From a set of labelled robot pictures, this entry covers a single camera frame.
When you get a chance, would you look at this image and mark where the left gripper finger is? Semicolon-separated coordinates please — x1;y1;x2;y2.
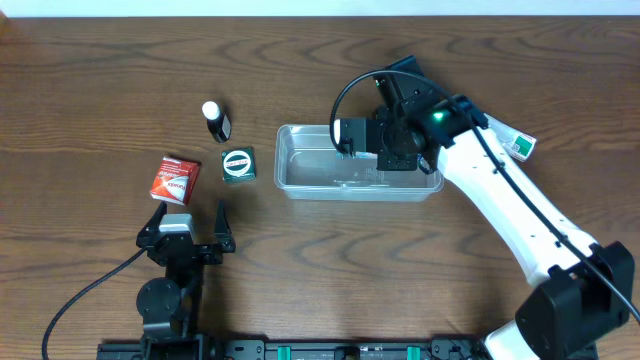
144;201;167;235
214;200;232;241

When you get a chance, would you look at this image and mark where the red white Panadol box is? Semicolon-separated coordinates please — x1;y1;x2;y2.
150;156;201;206

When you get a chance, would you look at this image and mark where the dark green square box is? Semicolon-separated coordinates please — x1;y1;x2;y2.
221;147;256;183

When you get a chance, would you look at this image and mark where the white green medicine box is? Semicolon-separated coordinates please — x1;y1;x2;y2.
485;113;537;162

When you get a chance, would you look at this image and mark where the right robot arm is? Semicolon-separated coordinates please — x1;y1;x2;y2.
365;57;639;359

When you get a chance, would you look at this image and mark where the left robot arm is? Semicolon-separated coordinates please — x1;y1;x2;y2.
136;202;236;342

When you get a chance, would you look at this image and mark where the clear plastic container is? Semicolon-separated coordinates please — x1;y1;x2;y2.
274;124;444;202

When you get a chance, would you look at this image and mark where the black bottle white cap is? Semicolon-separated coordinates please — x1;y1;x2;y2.
202;101;231;143

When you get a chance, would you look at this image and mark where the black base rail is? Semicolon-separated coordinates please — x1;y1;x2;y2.
96;339;489;360

